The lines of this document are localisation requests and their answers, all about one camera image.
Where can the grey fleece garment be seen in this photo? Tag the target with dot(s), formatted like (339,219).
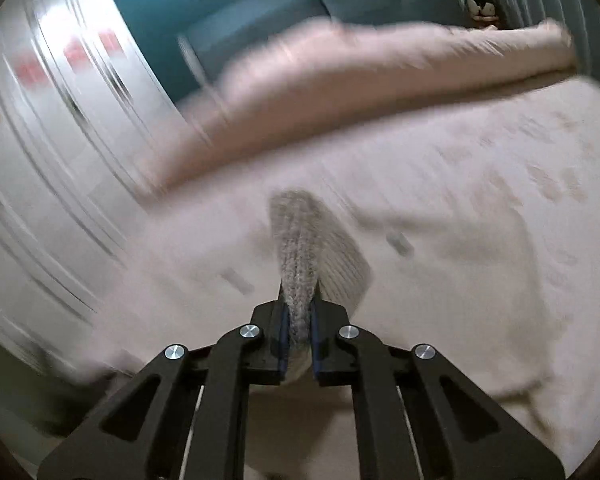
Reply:
(295,260)

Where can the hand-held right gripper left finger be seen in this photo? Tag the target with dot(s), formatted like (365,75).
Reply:
(281,345)

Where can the plush toys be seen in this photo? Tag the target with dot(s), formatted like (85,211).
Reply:
(482,12)

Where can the white wardrobe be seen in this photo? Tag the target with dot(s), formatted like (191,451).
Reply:
(45,160)

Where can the pink printed bed sheet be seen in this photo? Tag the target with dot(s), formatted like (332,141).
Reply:
(480,310)

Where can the red wardrobe decal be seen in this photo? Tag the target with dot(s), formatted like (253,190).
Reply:
(92,47)
(30,72)

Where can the pink duvet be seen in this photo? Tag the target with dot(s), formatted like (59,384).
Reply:
(355,85)

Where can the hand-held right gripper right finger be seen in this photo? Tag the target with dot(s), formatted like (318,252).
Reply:
(316,345)

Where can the teal padded headboard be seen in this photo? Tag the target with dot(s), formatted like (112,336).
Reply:
(260,5)

